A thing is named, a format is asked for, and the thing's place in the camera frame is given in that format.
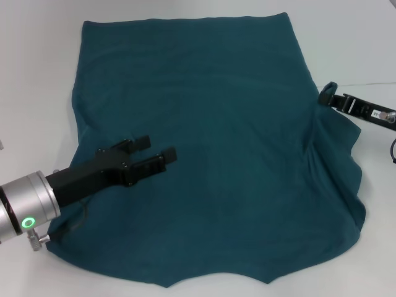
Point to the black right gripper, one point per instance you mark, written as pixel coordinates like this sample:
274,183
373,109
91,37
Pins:
365,111

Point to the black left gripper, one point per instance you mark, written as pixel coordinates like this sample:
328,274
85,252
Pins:
92,179

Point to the teal blue shirt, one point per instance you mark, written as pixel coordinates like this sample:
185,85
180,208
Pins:
216,123

